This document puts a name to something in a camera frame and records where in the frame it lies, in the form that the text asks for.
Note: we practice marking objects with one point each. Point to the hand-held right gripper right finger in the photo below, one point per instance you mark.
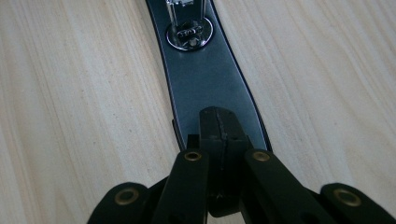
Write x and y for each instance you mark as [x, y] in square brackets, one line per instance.
[232, 137]

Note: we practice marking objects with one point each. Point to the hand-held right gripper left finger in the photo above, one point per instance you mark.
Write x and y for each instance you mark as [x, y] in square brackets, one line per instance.
[211, 130]

